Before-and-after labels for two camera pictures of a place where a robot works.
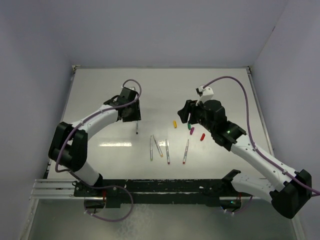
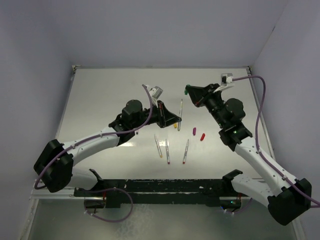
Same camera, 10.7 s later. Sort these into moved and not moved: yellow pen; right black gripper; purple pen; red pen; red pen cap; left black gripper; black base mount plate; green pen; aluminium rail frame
Moved: right black gripper; left black gripper; green pen
Not moved: red pen cap; red pen; yellow pen; purple pen; aluminium rail frame; black base mount plate
